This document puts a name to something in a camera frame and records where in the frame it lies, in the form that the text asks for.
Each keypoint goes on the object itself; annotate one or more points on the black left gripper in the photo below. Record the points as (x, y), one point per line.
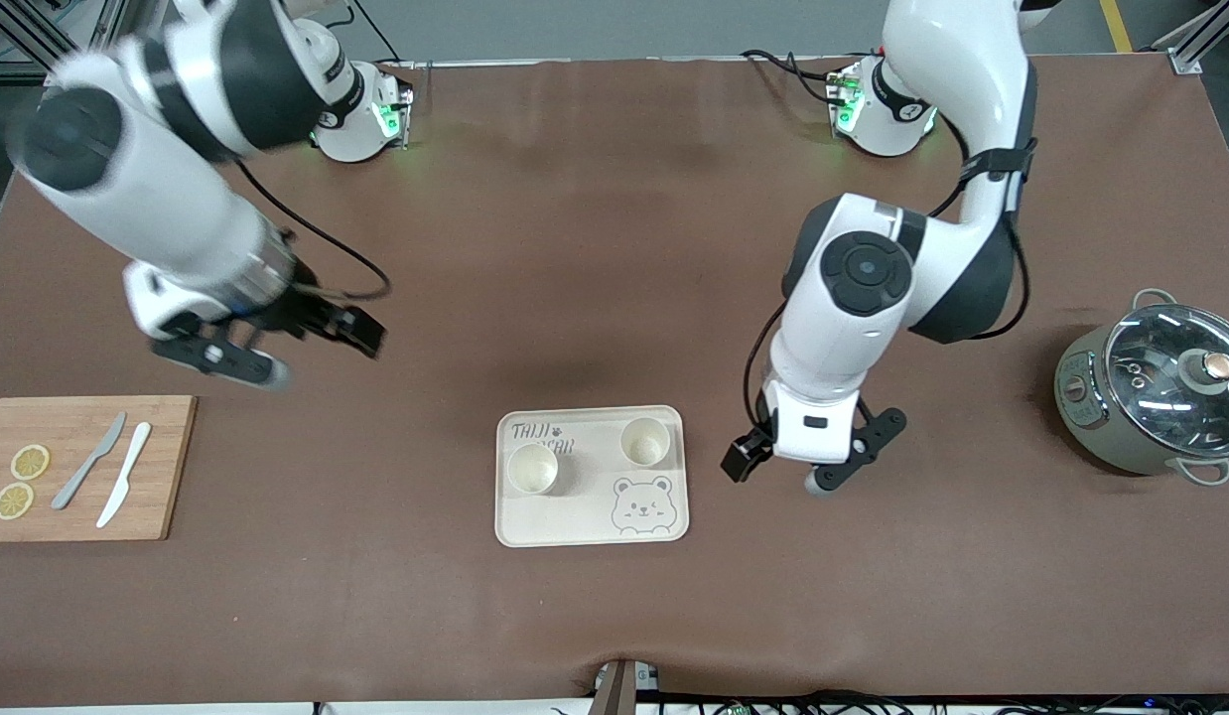
(747, 457)

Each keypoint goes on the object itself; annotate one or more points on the grey electric cooking pot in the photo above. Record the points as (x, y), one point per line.
(1101, 427)

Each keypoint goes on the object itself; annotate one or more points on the brown table cover mat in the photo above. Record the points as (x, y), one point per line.
(614, 616)

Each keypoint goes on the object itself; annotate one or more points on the white plastic knife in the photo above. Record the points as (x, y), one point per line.
(124, 475)

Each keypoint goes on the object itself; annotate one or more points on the grey plastic knife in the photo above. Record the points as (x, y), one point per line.
(73, 487)

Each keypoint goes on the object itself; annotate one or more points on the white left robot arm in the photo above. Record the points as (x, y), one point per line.
(833, 348)

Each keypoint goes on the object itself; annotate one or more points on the white plastic cup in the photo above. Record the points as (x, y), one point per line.
(645, 443)
(532, 469)

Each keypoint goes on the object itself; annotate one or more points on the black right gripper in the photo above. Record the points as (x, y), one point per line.
(299, 311)

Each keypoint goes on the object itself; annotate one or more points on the lemon slice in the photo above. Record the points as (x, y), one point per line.
(14, 500)
(30, 462)

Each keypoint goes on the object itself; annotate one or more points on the bamboo cutting board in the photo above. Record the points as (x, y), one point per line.
(168, 477)

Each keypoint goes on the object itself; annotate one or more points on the beige bear print tray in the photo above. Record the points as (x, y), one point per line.
(575, 518)

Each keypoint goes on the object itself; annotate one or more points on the glass pot lid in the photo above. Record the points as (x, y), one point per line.
(1160, 372)

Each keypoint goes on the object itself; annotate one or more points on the aluminium frame profile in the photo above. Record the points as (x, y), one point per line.
(19, 25)
(1200, 35)

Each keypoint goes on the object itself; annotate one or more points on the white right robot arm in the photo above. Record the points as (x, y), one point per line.
(148, 189)

